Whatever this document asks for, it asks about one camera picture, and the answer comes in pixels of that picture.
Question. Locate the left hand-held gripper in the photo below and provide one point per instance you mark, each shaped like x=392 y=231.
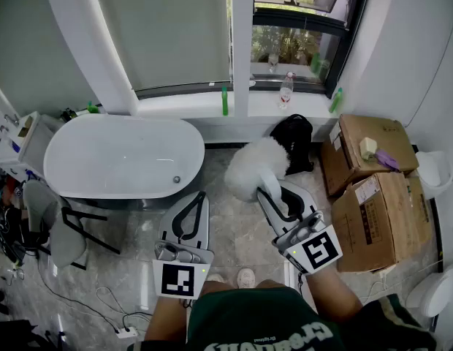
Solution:
x=179 y=278

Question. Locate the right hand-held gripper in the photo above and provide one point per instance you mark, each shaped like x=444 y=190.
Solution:
x=319 y=251

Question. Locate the white fluffy duster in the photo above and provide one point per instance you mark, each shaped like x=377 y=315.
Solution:
x=255 y=166

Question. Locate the white bathtub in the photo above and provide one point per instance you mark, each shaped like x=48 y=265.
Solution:
x=120 y=152

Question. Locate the person's right forearm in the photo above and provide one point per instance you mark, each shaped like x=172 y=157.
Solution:
x=329 y=294

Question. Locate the person's left forearm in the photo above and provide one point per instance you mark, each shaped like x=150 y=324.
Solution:
x=164 y=316

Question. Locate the person's left white shoe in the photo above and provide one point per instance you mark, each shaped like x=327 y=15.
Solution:
x=215 y=278

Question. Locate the person's white shoe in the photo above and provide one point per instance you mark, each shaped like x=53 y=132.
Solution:
x=246 y=278
x=215 y=278

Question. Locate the black backpack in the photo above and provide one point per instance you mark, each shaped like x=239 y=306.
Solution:
x=296 y=137

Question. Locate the person's right white shoe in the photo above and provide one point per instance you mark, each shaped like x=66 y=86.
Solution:
x=246 y=278

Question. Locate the cardboard box with white label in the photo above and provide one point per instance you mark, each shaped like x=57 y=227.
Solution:
x=372 y=229

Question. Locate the pale yellow sponge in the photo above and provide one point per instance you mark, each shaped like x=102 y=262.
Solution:
x=368 y=148

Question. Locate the purple cloth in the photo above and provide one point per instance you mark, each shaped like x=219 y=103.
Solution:
x=387 y=159

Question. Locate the dark green shirt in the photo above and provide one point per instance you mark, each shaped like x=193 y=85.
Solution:
x=255 y=320

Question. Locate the green detergent bottle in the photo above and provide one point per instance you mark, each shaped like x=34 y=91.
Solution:
x=335 y=102

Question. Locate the clear water bottle red label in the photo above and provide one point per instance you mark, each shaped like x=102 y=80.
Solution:
x=285 y=91

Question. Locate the white window sill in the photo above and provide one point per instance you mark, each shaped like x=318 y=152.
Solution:
x=175 y=104

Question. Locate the white power strip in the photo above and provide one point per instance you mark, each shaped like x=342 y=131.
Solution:
x=126 y=332

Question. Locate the large cardboard box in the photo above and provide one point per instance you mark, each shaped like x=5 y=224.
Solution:
x=387 y=137

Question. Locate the slim green bottle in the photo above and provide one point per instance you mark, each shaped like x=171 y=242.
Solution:
x=225 y=102

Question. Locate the small green bottle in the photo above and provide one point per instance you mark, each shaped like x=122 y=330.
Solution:
x=93 y=108

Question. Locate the white vanity cabinet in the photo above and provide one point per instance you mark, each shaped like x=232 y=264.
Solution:
x=29 y=141

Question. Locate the grey roller blind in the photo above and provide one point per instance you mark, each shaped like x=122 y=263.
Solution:
x=168 y=31

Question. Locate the chrome faucet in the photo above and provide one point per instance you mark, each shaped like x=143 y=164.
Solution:
x=9 y=121

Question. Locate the grey chair black frame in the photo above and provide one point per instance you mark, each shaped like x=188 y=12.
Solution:
x=65 y=232

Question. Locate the black window frame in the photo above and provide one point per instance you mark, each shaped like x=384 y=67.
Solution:
x=336 y=60

